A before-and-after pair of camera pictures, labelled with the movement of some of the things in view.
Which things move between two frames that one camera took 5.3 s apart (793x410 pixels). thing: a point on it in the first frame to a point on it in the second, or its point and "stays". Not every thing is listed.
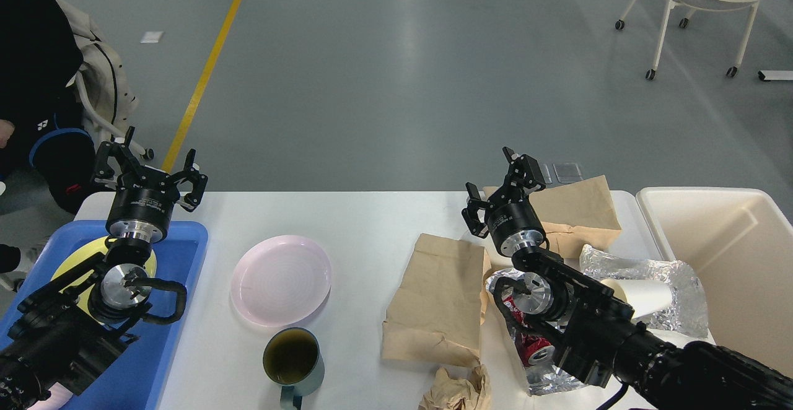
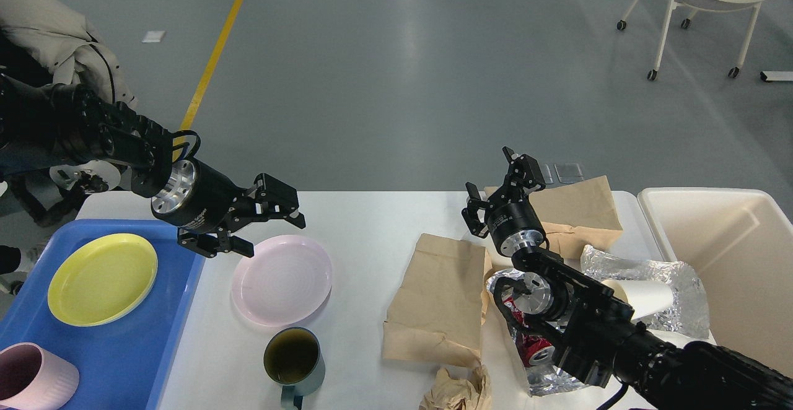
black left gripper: x=143 y=205 to x=199 y=196
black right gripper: x=514 y=223 stays
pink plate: x=281 y=280 stays
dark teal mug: x=292 y=359 stays
